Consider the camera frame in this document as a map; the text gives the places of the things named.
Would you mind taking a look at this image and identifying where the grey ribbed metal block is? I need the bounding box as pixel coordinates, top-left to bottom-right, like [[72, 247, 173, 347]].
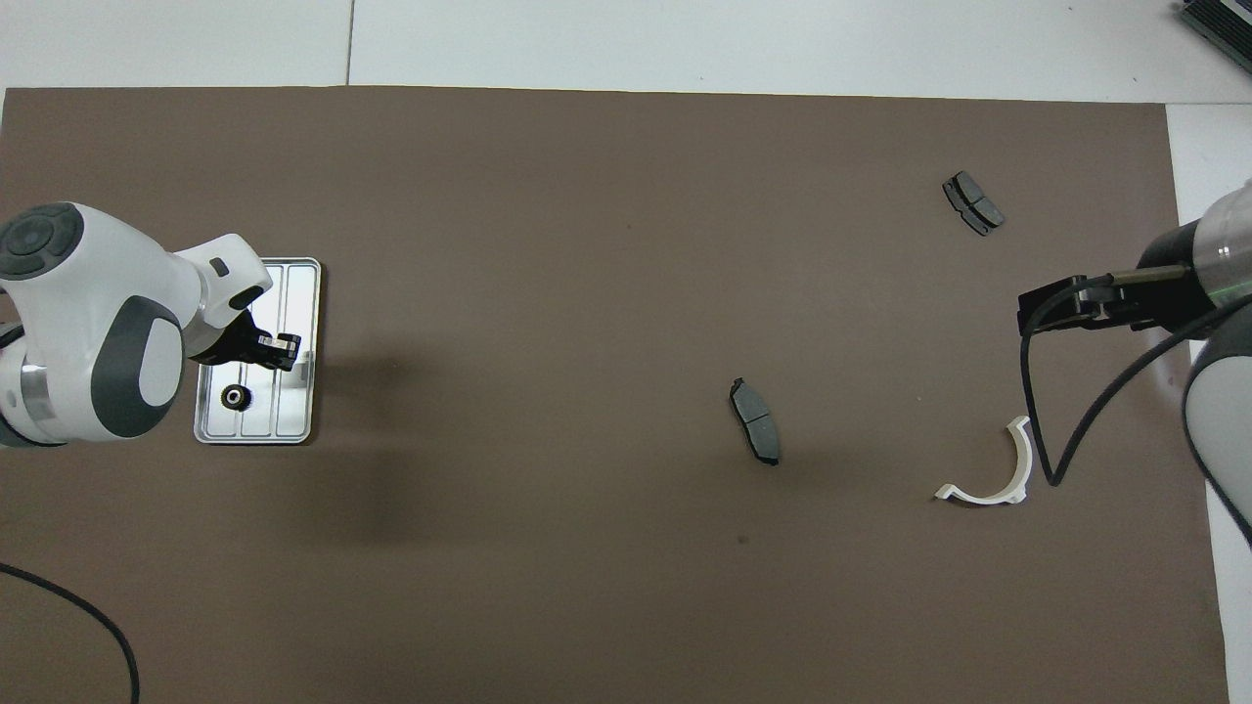
[[1177, 0, 1252, 74]]

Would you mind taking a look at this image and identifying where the long grey brake pad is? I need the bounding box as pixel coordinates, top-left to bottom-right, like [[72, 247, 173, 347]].
[[730, 377, 782, 467]]

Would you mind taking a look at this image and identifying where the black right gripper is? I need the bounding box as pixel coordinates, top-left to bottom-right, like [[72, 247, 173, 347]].
[[1017, 223, 1209, 338]]

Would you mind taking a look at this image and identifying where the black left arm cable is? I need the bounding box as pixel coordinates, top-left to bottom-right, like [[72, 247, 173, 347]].
[[0, 562, 141, 704]]

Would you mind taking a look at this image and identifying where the brown paper table mat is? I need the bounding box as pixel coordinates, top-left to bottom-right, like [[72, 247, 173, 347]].
[[0, 86, 1231, 704]]

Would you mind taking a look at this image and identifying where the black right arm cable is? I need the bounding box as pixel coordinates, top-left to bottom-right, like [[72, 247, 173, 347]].
[[1017, 266, 1252, 488]]

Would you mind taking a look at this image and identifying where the short grey brake pad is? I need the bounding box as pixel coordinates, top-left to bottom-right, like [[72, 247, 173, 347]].
[[942, 171, 1006, 238]]

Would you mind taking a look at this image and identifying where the silver metal tray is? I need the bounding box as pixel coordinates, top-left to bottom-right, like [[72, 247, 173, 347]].
[[193, 257, 324, 446]]

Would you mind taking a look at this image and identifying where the white curved plastic clip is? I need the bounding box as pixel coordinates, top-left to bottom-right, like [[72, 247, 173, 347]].
[[934, 416, 1034, 507]]

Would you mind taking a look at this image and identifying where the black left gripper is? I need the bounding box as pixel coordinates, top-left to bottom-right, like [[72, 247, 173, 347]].
[[201, 311, 302, 372]]

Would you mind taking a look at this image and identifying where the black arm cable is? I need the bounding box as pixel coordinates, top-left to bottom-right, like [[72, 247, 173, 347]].
[[1017, 266, 1252, 488], [0, 562, 141, 704]]

